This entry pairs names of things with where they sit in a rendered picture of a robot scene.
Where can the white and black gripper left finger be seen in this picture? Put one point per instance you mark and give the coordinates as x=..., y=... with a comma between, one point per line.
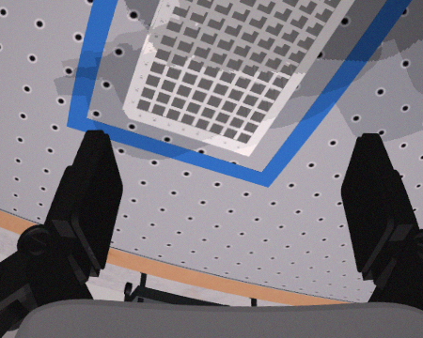
x=75, y=239

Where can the blue taped rectangle outline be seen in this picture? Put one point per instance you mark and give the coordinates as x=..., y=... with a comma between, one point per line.
x=97, y=29

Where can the white well plate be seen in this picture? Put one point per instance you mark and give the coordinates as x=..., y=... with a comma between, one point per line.
x=235, y=34

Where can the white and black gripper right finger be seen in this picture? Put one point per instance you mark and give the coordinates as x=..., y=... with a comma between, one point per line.
x=385, y=235

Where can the grey perforated breadboard plate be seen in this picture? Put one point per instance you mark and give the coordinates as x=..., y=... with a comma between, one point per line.
x=292, y=236

